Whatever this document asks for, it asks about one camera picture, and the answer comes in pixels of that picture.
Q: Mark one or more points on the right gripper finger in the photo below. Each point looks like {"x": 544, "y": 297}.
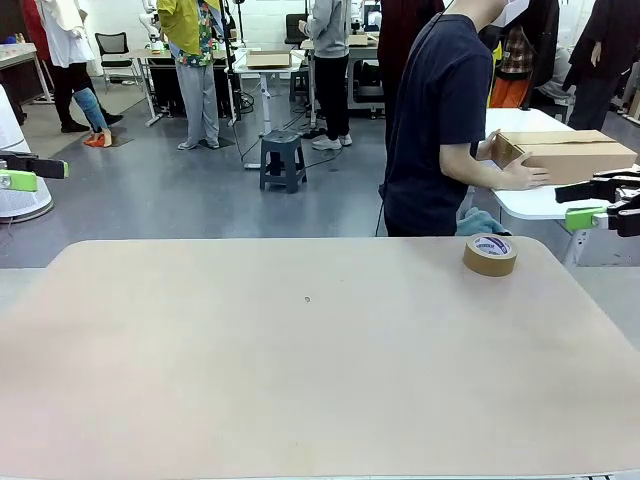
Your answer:
{"x": 585, "y": 218}
{"x": 580, "y": 192}

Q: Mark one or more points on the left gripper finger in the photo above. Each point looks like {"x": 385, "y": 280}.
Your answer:
{"x": 17, "y": 181}
{"x": 50, "y": 169}

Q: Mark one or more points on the large brown cardboard box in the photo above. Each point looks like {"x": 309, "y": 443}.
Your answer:
{"x": 570, "y": 157}

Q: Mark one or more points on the person's right forearm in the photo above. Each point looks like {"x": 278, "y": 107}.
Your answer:
{"x": 475, "y": 172}

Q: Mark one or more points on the person's right hand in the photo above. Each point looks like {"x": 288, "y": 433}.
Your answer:
{"x": 525, "y": 175}

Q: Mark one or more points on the person's left hand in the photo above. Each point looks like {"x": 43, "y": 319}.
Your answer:
{"x": 487, "y": 147}

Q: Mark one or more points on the white rounded table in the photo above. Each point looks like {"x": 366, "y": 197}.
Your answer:
{"x": 530, "y": 202}

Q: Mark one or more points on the teal cloth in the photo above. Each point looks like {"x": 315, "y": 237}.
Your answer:
{"x": 480, "y": 222}

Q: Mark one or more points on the brown packing tape roll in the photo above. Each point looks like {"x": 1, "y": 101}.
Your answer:
{"x": 490, "y": 262}

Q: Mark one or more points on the orange hanging trousers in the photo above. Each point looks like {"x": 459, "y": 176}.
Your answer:
{"x": 510, "y": 92}

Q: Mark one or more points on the wooden side table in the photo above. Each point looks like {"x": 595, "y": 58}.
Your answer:
{"x": 20, "y": 50}

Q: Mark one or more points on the person in white coat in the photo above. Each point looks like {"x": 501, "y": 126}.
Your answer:
{"x": 62, "y": 35}

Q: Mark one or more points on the black office chair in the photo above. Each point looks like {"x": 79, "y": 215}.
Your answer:
{"x": 117, "y": 50}

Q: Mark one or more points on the plaid hanging garment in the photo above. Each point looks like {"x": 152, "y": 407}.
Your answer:
{"x": 515, "y": 50}

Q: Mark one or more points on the person in yellow jacket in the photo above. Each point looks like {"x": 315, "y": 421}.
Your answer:
{"x": 197, "y": 90}

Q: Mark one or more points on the person in navy shirt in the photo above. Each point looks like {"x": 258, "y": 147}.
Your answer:
{"x": 435, "y": 100}

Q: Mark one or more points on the white face mask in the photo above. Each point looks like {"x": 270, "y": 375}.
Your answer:
{"x": 515, "y": 4}

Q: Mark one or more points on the black light stand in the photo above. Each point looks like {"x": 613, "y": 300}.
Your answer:
{"x": 230, "y": 60}

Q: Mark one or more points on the grey plastic stool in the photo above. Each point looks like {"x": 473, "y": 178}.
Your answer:
{"x": 282, "y": 150}

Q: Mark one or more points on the white standing desk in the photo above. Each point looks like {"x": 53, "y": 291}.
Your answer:
{"x": 265, "y": 72}

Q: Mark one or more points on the person in maroon top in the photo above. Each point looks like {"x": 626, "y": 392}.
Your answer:
{"x": 395, "y": 40}

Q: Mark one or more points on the shallow cardboard box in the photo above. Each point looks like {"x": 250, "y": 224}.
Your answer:
{"x": 267, "y": 60}

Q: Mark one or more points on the computer monitor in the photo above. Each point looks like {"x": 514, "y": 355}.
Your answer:
{"x": 372, "y": 15}

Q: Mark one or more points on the person in grey hoodie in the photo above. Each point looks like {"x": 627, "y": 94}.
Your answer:
{"x": 330, "y": 30}

